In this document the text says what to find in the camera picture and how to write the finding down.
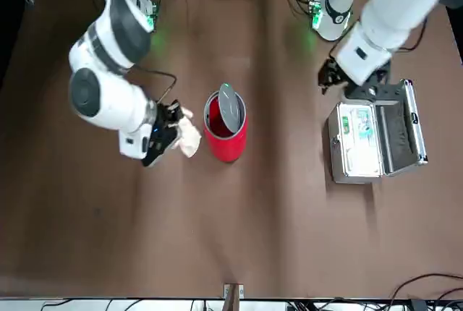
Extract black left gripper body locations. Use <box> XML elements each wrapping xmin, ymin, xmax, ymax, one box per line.
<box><xmin>345</xmin><ymin>64</ymin><xmax>392</xmax><ymax>99</ymax></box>

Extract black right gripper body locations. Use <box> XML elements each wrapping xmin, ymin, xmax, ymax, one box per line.
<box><xmin>140</xmin><ymin>104</ymin><xmax>182</xmax><ymax>168</ymax></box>

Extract white disposable gloves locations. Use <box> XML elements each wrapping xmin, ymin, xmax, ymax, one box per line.
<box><xmin>172</xmin><ymin>106</ymin><xmax>203</xmax><ymax>158</ymax></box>

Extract red push-button trash can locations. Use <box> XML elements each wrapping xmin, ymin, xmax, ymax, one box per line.
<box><xmin>202</xmin><ymin>82</ymin><xmax>250</xmax><ymax>163</ymax></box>

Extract teal item in case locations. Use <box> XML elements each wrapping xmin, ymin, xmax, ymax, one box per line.
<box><xmin>357</xmin><ymin>124</ymin><xmax>375</xmax><ymax>140</ymax></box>

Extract open aluminium case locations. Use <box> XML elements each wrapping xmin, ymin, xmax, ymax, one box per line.
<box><xmin>327</xmin><ymin>78</ymin><xmax>429</xmax><ymax>184</ymax></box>

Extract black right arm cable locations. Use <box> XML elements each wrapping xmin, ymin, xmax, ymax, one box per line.
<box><xmin>132</xmin><ymin>67</ymin><xmax>178</xmax><ymax>104</ymax></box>

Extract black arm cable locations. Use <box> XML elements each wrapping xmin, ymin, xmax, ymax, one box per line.
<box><xmin>392</xmin><ymin>17</ymin><xmax>428</xmax><ymax>52</ymax></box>
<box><xmin>132</xmin><ymin>67</ymin><xmax>178</xmax><ymax>104</ymax></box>

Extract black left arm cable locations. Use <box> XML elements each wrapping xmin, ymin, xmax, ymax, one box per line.
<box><xmin>392</xmin><ymin>17</ymin><xmax>428</xmax><ymax>52</ymax></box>

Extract black left base cable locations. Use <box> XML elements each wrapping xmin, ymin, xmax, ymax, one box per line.
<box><xmin>285</xmin><ymin>0</ymin><xmax>316</xmax><ymax>16</ymax></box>

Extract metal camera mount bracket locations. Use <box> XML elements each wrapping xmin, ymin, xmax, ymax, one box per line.
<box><xmin>223</xmin><ymin>283</ymin><xmax>245</xmax><ymax>311</ymax></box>

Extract white desk with cables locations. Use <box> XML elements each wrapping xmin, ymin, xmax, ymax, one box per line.
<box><xmin>0</xmin><ymin>298</ymin><xmax>463</xmax><ymax>311</ymax></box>

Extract black looped cable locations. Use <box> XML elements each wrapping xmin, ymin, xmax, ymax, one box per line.
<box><xmin>390</xmin><ymin>273</ymin><xmax>463</xmax><ymax>308</ymax></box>

